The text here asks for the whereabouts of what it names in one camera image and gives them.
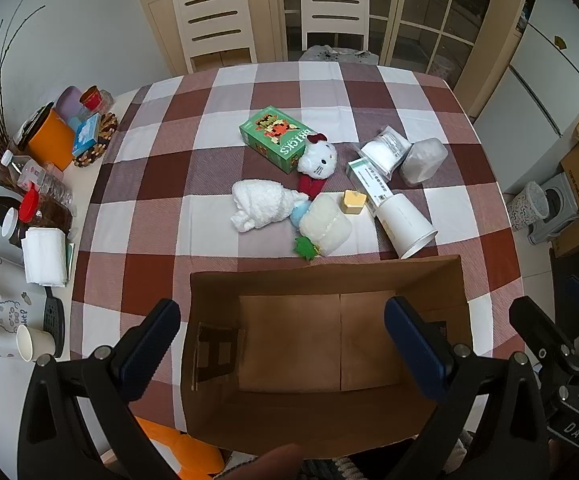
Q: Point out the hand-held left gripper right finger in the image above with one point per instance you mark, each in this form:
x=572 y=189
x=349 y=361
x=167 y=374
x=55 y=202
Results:
x=414 y=352

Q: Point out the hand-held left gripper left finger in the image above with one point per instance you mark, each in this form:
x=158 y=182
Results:
x=144 y=352

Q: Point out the large white paper cup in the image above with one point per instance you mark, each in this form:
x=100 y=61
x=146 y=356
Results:
x=402 y=220

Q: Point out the white radish plush toy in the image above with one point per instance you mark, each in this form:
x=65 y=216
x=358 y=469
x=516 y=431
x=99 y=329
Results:
x=324 y=225

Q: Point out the small yellow box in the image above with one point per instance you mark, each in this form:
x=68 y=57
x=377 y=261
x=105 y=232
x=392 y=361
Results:
x=353 y=202

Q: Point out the green white medicine box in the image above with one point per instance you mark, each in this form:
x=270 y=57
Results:
x=369 y=180

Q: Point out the translucent plastic container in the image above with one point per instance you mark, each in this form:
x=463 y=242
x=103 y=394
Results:
x=422 y=160

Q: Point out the white cat plush toy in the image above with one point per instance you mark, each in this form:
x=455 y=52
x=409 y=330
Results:
x=319 y=160

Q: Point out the green brick toy box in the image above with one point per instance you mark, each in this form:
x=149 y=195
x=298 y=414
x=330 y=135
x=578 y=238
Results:
x=269 y=132

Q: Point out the person's left hand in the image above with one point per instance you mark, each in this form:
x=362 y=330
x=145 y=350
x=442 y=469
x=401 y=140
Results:
x=272 y=464

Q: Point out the black remote control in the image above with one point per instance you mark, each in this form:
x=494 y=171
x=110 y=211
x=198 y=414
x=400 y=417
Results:
x=53 y=322

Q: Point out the orange cushion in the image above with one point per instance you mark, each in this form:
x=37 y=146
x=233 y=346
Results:
x=179 y=452

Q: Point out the small white paper cup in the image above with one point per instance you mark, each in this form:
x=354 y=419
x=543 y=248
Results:
x=37 y=345

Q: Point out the patterned white trash can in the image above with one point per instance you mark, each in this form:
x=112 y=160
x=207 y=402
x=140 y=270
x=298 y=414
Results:
x=524 y=207

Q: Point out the dark knitted clothing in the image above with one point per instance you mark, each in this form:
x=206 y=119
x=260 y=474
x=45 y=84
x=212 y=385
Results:
x=339 y=467

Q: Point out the dark bottle with white cap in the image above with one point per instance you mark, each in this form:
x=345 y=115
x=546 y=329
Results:
x=12 y=227

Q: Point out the clear plastic water bottle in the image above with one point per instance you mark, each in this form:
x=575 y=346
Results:
x=39 y=180

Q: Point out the white refrigerator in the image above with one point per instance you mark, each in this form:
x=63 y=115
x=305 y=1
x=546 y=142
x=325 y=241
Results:
x=544 y=85

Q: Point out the woven trivet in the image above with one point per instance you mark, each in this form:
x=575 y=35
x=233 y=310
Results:
x=105 y=132

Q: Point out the blue tissue box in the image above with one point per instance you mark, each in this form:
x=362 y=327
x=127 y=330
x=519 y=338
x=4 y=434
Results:
x=85 y=135

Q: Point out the orange canister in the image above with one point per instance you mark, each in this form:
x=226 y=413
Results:
x=49 y=142

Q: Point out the yellow fridge magnet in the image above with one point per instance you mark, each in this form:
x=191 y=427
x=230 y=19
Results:
x=561 y=41

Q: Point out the red tin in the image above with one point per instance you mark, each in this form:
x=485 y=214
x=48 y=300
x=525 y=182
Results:
x=91 y=97

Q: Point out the purple cup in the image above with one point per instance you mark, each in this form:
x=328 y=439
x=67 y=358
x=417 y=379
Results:
x=69 y=100

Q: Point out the cream framed glass partition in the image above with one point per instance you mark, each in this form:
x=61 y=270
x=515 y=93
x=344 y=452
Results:
x=492 y=35

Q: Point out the grey patterned seat cushion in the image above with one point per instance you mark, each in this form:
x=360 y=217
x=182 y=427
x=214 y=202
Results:
x=337 y=53

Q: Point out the cream display cabinet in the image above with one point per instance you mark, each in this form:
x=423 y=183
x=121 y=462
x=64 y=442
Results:
x=264 y=10

